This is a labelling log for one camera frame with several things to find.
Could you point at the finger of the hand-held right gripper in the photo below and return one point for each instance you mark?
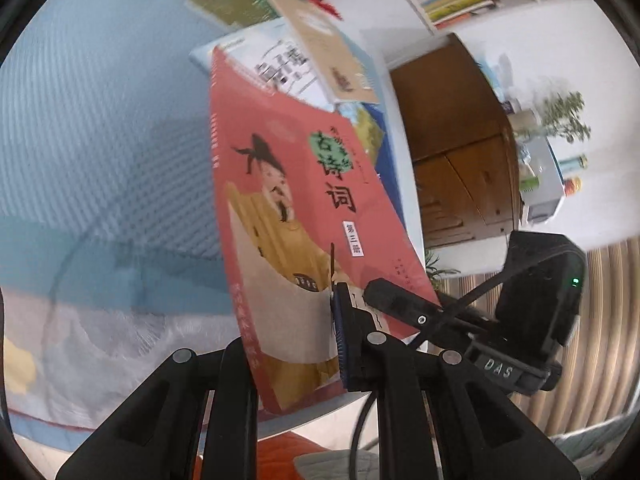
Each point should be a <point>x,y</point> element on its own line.
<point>400,305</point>
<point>470,317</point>

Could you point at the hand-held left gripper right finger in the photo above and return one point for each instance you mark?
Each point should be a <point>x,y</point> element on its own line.
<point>345,350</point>

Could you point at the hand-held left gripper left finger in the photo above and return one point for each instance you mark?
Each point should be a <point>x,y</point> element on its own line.
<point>230,400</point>

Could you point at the red poet cover book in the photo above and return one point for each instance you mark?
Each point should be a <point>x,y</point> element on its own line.
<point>280,160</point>

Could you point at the green floor plant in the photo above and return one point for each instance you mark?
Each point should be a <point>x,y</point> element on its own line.
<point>440,270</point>

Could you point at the orange cloth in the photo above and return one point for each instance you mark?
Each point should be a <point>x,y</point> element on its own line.
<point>300,455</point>

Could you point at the grey box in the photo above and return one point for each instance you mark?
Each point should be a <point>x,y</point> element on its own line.
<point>542,180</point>

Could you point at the pale printed cloth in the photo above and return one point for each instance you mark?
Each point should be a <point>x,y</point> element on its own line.
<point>100,360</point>

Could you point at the brown wooden cabinet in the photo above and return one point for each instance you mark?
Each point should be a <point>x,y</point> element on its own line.
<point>460,135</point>

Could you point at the green potted plant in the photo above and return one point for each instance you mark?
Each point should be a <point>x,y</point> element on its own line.
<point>562,117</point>

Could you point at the light blue box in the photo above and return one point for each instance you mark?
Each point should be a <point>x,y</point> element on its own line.
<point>502,80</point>

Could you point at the beige book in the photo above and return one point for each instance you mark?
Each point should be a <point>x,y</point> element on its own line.
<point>325,50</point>

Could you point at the light blue cartoon book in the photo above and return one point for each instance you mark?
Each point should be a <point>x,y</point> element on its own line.
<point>260,57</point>

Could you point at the light blue textured mat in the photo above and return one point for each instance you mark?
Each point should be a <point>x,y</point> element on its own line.
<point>125,135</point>

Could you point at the red tassel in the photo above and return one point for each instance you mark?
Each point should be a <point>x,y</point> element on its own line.
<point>325,7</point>

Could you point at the olive green book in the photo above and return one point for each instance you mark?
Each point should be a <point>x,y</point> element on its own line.
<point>235,2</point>

